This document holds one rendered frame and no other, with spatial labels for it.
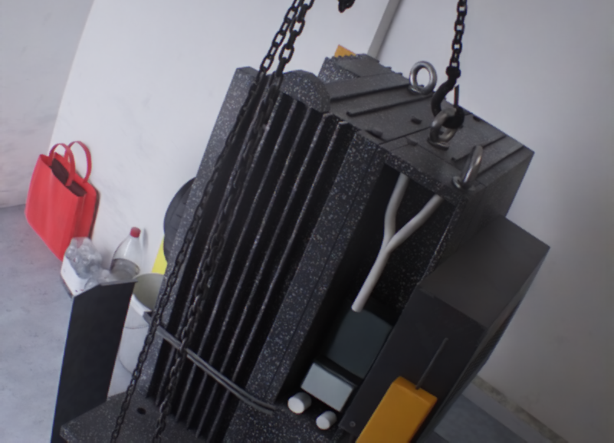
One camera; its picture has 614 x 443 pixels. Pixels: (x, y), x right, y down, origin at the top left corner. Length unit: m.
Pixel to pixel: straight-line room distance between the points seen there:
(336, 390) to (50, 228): 2.41
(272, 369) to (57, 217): 2.26
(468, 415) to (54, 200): 2.05
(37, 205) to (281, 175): 2.51
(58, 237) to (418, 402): 2.59
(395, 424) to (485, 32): 1.49
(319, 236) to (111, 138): 2.24
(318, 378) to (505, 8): 1.39
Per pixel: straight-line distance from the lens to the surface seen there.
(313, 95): 1.29
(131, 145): 3.38
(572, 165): 2.37
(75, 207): 3.50
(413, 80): 1.64
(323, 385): 1.44
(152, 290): 3.18
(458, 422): 2.47
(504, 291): 1.31
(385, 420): 1.26
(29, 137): 3.80
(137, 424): 1.62
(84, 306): 1.69
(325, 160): 1.29
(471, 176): 1.20
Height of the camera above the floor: 2.00
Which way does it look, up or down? 25 degrees down
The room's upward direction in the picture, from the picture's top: 23 degrees clockwise
